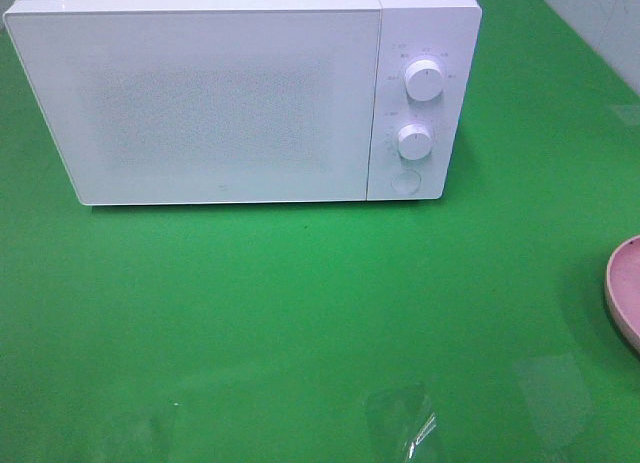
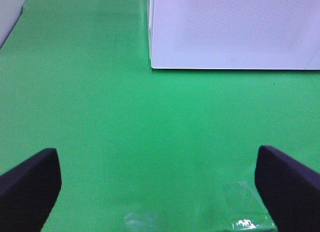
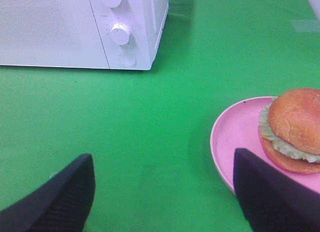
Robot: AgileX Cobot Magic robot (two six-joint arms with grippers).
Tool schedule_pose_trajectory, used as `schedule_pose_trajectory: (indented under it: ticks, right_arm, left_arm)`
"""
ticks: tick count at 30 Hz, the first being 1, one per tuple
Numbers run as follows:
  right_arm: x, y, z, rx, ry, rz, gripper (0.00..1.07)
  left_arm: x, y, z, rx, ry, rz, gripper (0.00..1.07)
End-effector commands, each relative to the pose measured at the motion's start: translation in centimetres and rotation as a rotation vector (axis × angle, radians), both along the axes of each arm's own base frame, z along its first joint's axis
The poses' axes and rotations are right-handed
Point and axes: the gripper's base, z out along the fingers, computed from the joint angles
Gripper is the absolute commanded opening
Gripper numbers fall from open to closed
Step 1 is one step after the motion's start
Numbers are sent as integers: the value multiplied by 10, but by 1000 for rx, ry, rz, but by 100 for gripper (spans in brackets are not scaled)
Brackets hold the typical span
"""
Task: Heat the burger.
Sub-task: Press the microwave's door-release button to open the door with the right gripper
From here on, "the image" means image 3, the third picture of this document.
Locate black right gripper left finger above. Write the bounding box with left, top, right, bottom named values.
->
left=0, top=154, right=96, bottom=231

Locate white microwave door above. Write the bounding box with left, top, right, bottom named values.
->
left=0, top=0, right=109, bottom=69

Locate round door release button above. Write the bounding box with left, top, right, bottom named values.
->
left=119, top=52, right=137, bottom=67

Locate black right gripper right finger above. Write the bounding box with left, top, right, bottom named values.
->
left=233, top=148, right=320, bottom=231

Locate white microwave oven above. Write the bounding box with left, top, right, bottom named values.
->
left=0, top=0, right=170, bottom=71

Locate burger with lettuce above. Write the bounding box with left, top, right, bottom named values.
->
left=258, top=88, right=320, bottom=174

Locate lower white round knob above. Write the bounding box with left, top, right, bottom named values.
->
left=110, top=23, right=131, bottom=46

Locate pink round plate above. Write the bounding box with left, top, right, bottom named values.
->
left=210, top=96, right=320, bottom=193

